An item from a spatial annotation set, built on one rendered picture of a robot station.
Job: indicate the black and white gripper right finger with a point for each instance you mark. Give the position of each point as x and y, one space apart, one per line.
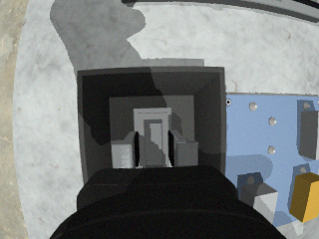
181 152

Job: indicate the yellow rectangular block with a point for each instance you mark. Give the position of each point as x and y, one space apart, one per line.
305 199

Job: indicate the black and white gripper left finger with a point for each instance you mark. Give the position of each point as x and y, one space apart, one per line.
126 154

